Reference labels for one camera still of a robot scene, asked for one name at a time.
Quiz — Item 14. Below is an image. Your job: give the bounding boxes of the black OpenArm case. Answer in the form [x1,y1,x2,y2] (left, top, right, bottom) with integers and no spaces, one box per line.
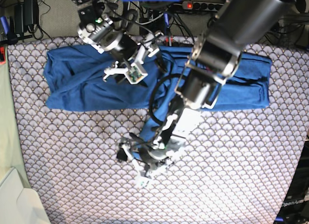
[274,140,309,224]

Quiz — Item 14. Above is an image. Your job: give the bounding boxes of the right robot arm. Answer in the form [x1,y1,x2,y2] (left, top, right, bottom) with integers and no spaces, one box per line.
[72,0,167,84]

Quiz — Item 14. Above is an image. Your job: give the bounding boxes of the red clamp left edge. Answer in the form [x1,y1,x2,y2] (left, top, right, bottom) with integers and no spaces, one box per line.
[0,46,6,65]

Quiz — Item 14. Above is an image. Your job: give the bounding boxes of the black power strip red switch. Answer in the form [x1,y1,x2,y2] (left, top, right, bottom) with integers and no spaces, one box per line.
[182,1,223,12]

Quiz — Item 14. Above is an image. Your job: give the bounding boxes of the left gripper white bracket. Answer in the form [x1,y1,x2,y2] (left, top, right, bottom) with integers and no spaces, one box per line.
[116,138,173,187]

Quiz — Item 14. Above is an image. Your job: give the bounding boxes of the black adapter top left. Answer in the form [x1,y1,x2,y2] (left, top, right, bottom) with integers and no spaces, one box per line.
[14,0,39,34]

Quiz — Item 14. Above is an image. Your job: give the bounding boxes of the white plastic bin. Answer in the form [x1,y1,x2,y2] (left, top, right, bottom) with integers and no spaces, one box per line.
[0,168,50,224]

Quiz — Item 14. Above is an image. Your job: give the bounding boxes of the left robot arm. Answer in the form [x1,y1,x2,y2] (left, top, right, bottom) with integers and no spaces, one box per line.
[117,0,296,187]

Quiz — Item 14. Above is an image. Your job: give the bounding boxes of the patterned fan-motif tablecloth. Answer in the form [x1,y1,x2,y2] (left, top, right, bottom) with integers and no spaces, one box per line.
[8,37,309,224]

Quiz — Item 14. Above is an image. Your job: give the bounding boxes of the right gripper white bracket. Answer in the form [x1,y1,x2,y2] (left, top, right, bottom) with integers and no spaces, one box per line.
[103,32,167,87]

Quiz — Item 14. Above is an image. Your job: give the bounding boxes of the red black table clamp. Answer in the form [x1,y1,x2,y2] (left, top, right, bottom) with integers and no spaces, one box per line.
[164,36,173,47]

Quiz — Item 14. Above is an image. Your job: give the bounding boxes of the blue long-sleeve T-shirt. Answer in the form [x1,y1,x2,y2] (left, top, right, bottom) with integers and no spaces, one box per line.
[42,44,273,147]

